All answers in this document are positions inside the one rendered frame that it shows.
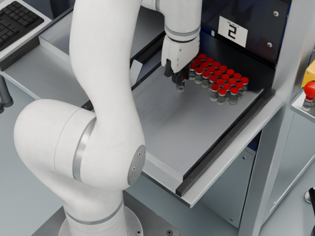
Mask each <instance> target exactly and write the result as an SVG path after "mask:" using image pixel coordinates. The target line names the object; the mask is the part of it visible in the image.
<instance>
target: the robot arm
mask: <svg viewBox="0 0 315 236"><path fill-rule="evenodd" d="M140 6H143V7H145V8H148V9H152V10H155V11H158V12H161V13H162V14H163V15H164V16H165V32H166V36H165V38H164V42H163V48H162V58H161V64H162V66H163V67H165V66H166V69H165V73H164V76H166V77H170V76H172V81H173V82H174V83H175V84H178V85H179V86H182V84H183V76H184V77H185V79H186V80H188V79H189V74H190V69H189V68H190V67H191V65H192V59H193V58H194V57H195V56H196V55H197V54H198V52H199V45H200V36H199V32H200V29H201V13H202V0H76V1H75V6H74V10H73V17H72V23H71V30H70V41H69V55H70V62H71V66H72V69H73V72H74V74H75V76H76V78H77V80H78V82H79V83H80V85H81V87H82V88H83V89H84V91H85V92H86V94H87V95H88V97H89V99H90V100H91V102H92V104H93V107H94V109H95V113H94V112H92V111H89V110H86V109H83V108H80V107H78V106H75V105H72V104H69V103H66V102H62V101H58V100H53V99H39V100H36V101H33V102H32V103H30V104H28V105H27V106H26V107H25V108H24V109H23V110H22V111H21V113H20V114H19V116H18V118H17V120H16V123H15V127H14V142H15V148H16V150H17V152H18V154H19V156H20V158H21V160H22V162H23V163H24V164H25V166H26V167H27V168H28V169H29V170H30V171H31V172H32V173H33V174H34V175H35V176H36V177H37V178H38V179H39V180H40V181H41V182H42V183H43V184H44V185H45V186H46V187H48V188H49V189H50V190H51V191H52V192H54V193H55V194H56V195H57V196H58V197H60V198H61V201H62V204H63V207H64V211H65V214H66V219H65V220H64V222H63V224H62V226H61V228H60V231H59V235H58V236H143V229H142V226H141V223H140V221H139V219H138V217H137V216H136V215H135V213H134V212H133V211H132V210H130V209H129V208H128V207H126V206H125V205H124V198H123V190H124V189H127V188H128V187H130V186H131V185H132V184H134V183H135V181H136V180H137V179H139V177H140V174H141V172H142V170H143V167H144V165H145V157H146V146H145V138H144V134H143V129H142V125H141V122H140V119H139V115H138V112H137V109H136V106H135V102H134V99H133V95H132V90H131V84H130V55H131V48H132V43H133V38H134V32H135V26H136V21H137V17H138V13H139V9H140Z"/></svg>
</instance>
